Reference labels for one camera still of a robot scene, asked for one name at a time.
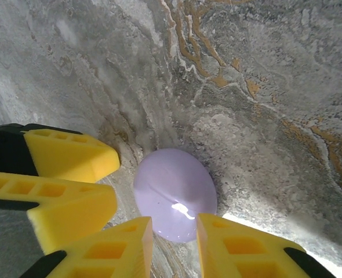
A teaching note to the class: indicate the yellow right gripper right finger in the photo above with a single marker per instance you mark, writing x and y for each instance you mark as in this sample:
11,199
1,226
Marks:
246,255

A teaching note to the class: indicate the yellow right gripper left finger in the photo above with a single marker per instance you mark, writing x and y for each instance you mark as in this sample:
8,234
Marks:
101,255

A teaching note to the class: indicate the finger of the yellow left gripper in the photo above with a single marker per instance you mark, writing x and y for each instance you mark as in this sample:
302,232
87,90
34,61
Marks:
69,156
61,208

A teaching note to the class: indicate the purple earbud charging case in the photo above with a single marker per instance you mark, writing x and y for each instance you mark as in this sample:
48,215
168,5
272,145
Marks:
171,185

